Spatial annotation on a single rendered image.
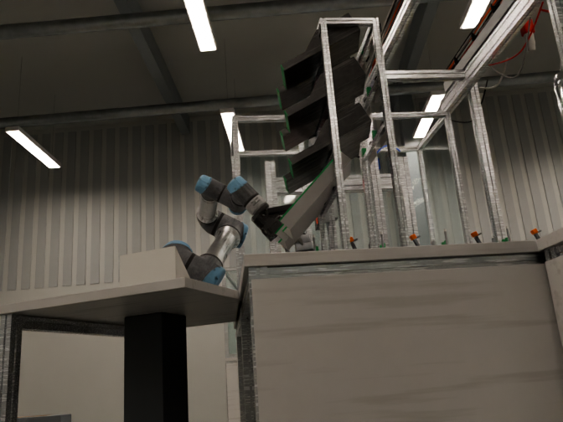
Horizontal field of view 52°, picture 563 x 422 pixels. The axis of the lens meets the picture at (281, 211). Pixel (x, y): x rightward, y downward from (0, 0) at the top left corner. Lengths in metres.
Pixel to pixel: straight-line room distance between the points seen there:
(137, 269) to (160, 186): 8.89
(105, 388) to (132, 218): 3.00
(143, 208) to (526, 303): 9.80
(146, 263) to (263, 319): 0.86
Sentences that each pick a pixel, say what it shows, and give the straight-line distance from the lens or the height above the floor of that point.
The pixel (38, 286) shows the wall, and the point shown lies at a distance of 11.28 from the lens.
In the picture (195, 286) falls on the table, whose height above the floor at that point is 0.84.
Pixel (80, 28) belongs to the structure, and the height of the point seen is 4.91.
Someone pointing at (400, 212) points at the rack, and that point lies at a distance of 1.70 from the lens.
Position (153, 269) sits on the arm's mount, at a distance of 2.11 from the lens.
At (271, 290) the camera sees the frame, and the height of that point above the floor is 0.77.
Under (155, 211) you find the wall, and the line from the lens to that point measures 10.91.
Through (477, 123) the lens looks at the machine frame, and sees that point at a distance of 3.27.
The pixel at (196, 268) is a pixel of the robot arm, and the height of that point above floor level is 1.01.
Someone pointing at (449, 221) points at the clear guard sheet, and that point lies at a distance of 3.50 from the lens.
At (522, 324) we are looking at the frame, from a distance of 1.53.
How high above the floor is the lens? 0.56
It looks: 17 degrees up
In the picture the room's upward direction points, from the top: 4 degrees counter-clockwise
